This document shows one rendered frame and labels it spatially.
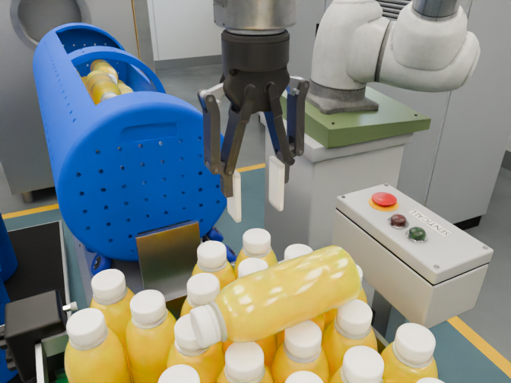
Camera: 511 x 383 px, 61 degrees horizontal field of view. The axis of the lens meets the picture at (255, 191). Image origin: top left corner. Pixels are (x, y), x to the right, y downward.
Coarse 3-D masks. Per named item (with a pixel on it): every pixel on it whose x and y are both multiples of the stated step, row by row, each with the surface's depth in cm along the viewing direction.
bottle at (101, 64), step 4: (96, 60) 135; (100, 60) 134; (104, 60) 136; (92, 64) 135; (96, 64) 132; (100, 64) 130; (104, 64) 130; (108, 64) 132; (92, 68) 132; (96, 68) 129; (100, 68) 127; (104, 68) 126; (108, 68) 126; (112, 68) 128; (108, 72) 126; (112, 72) 126; (116, 72) 129; (116, 76) 128
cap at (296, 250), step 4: (296, 244) 59; (300, 244) 59; (288, 248) 58; (292, 248) 58; (296, 248) 58; (300, 248) 58; (304, 248) 58; (308, 248) 58; (284, 252) 57; (288, 252) 57; (292, 252) 57; (296, 252) 57; (300, 252) 57; (304, 252) 57; (308, 252) 57; (284, 256) 57; (288, 256) 56; (292, 256) 56; (296, 256) 56; (284, 260) 57
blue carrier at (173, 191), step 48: (48, 48) 113; (96, 48) 97; (48, 96) 87; (144, 96) 66; (48, 144) 77; (96, 144) 62; (144, 144) 65; (192, 144) 69; (96, 192) 65; (144, 192) 69; (192, 192) 73; (96, 240) 69
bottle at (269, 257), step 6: (270, 246) 62; (240, 252) 62; (246, 252) 60; (264, 252) 60; (270, 252) 61; (240, 258) 61; (246, 258) 60; (264, 258) 60; (270, 258) 61; (276, 258) 62; (270, 264) 61; (234, 270) 63
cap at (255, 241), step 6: (246, 234) 61; (252, 234) 61; (258, 234) 61; (264, 234) 61; (246, 240) 60; (252, 240) 60; (258, 240) 60; (264, 240) 59; (270, 240) 60; (246, 246) 60; (252, 246) 59; (258, 246) 59; (264, 246) 59; (252, 252) 60; (258, 252) 60
